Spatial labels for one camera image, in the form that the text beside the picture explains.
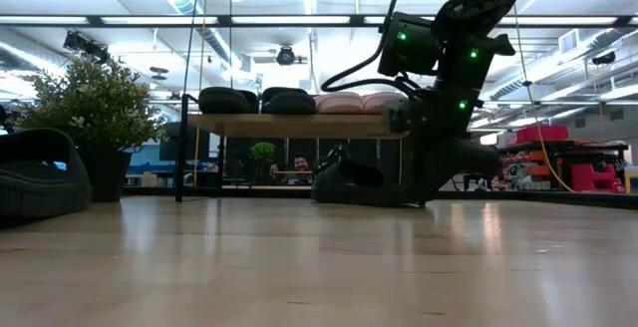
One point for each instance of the black slide sandal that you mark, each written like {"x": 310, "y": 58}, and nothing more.
{"x": 40, "y": 182}
{"x": 224, "y": 101}
{"x": 289, "y": 102}
{"x": 359, "y": 192}

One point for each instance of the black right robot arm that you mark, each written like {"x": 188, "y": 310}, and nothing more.
{"x": 478, "y": 3}

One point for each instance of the black rack with orange bins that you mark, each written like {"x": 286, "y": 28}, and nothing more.
{"x": 538, "y": 167}

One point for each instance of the red storage bins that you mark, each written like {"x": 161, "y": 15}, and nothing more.
{"x": 541, "y": 133}

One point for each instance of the person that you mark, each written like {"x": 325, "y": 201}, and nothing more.
{"x": 300, "y": 165}

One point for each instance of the small green background plant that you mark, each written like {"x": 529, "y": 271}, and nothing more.
{"x": 262, "y": 153}

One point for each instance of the black ceiling device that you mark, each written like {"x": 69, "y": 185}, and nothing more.
{"x": 603, "y": 58}

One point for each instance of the black horizontal rig beam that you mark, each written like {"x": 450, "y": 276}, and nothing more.
{"x": 224, "y": 20}

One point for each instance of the dark background monitor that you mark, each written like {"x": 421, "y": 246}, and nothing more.
{"x": 172, "y": 142}

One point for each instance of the green potted plant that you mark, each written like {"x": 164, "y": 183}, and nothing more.
{"x": 90, "y": 107}

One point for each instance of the black ceiling spotlight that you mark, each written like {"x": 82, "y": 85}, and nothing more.
{"x": 85, "y": 45}

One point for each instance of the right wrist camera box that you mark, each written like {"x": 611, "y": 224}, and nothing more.
{"x": 399, "y": 116}

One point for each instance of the silver air duct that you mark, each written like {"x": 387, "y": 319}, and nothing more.
{"x": 538, "y": 75}

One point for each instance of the wooden shelf with black frame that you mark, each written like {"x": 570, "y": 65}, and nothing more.
{"x": 289, "y": 125}

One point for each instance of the black overhead camera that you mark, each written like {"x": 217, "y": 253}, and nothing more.
{"x": 285, "y": 56}

